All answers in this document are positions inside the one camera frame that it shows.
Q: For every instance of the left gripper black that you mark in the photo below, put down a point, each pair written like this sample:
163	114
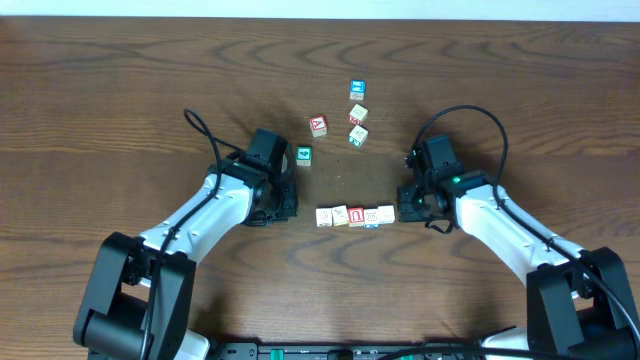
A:
288	201

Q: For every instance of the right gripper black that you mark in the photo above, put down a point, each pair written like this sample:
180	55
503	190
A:
406	211

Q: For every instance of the plain cream wooden block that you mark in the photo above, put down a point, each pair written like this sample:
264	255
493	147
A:
386	214

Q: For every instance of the cream block with yellow side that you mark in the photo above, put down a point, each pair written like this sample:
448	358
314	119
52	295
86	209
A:
324	217

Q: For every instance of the blue-edged number 3 block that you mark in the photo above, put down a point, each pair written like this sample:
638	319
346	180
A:
371	218

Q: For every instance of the red U wooden block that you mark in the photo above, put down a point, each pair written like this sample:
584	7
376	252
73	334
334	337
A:
356	216

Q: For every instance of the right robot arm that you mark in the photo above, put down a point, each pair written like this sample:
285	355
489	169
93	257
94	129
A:
579	302

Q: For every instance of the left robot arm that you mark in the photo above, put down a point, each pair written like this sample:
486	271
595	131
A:
137	301

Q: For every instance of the green 4 wooden block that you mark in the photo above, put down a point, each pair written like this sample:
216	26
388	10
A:
304	156

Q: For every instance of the red A wooden block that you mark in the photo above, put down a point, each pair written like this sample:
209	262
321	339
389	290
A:
318	126

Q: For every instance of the green J wooden block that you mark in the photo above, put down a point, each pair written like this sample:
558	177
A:
358	136

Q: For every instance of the red M wooden block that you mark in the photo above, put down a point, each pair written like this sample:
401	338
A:
358	114

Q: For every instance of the blue-top wooden block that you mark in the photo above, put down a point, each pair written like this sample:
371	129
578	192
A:
357	90

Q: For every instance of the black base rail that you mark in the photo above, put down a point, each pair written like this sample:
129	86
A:
306	351

